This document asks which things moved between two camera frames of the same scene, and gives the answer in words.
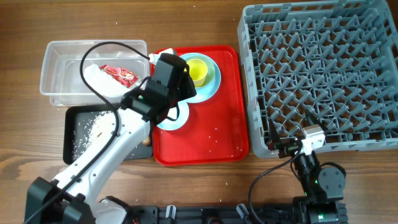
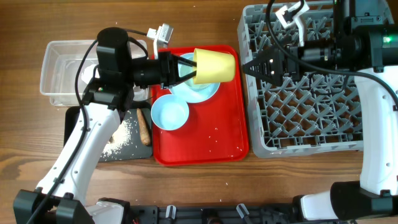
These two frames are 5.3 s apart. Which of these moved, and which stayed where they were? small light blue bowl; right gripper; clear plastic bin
Moved: right gripper
Stayed: small light blue bowl; clear plastic bin
